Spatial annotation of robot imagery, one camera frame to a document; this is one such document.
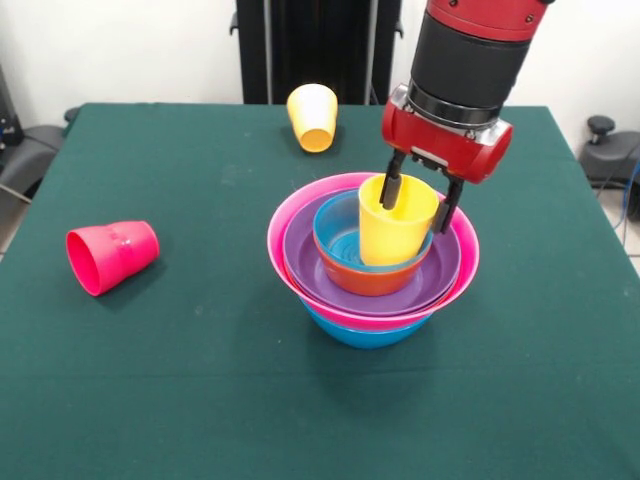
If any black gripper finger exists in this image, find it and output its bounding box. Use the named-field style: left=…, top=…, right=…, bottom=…
left=431, top=178, right=465, bottom=236
left=378, top=150, right=407, bottom=211

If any dark device box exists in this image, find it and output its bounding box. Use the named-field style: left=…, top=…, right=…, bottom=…
left=0, top=64, right=21, bottom=147

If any black equipment base with knob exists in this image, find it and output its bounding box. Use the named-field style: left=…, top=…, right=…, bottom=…
left=578, top=115, right=640, bottom=189

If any blue cable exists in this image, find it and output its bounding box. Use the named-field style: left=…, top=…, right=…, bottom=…
left=617, top=159, right=640, bottom=246

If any dark green tablecloth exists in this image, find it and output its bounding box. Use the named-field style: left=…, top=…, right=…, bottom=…
left=0, top=102, right=640, bottom=480

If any yellow plastic cup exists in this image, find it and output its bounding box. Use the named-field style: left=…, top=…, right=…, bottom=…
left=297, top=127, right=336, bottom=154
left=286, top=83, right=339, bottom=136
left=357, top=173, right=441, bottom=267

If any small blue plastic bowl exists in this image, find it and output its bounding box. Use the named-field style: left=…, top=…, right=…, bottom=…
left=312, top=192, right=435, bottom=274

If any large blue plastic bowl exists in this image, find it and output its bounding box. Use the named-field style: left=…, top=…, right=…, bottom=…
left=298, top=299, right=434, bottom=350

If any black padded equipment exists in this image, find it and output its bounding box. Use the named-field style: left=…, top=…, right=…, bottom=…
left=0, top=124, right=69, bottom=201

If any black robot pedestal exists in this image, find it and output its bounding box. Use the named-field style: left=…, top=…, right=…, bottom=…
left=229, top=0, right=426, bottom=106

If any purple plastic bowl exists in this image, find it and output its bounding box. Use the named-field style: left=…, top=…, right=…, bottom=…
left=282, top=187, right=462, bottom=316
left=285, top=264, right=461, bottom=321

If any red plastic cup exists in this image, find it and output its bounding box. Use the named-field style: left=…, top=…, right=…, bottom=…
left=65, top=220, right=161, bottom=298

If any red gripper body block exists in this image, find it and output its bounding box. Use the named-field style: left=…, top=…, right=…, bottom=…
left=381, top=99, right=515, bottom=185

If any pink plastic bowl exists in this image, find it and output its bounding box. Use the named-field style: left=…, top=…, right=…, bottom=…
left=266, top=172, right=481, bottom=333

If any small orange plastic bowl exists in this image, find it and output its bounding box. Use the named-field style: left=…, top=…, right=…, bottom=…
left=314, top=239, right=434, bottom=297

